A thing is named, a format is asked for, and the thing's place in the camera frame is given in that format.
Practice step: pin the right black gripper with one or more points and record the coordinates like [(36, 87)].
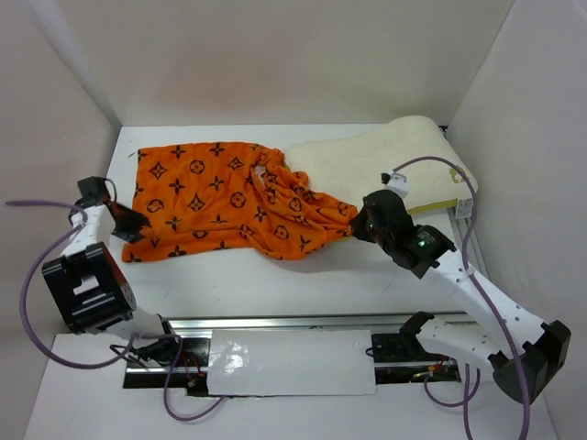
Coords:
[(358, 227)]

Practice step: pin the orange patterned pillowcase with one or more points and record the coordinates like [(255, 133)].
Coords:
[(210, 196)]

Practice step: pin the cream white pillow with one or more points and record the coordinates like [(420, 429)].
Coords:
[(350, 168)]

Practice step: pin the aluminium side rail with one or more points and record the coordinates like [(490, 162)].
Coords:
[(466, 239)]

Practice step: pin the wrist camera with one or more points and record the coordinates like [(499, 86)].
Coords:
[(396, 183), (93, 191)]

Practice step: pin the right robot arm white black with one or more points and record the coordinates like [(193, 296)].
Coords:
[(522, 352)]

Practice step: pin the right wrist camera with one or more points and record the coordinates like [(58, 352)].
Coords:
[(396, 183)]

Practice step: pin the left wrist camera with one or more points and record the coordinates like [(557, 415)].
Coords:
[(93, 191)]

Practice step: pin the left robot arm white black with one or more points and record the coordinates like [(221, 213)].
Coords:
[(91, 292)]

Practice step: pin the white cover plate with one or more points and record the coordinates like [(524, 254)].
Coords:
[(290, 363)]

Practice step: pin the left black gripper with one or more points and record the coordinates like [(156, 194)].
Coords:
[(136, 222)]

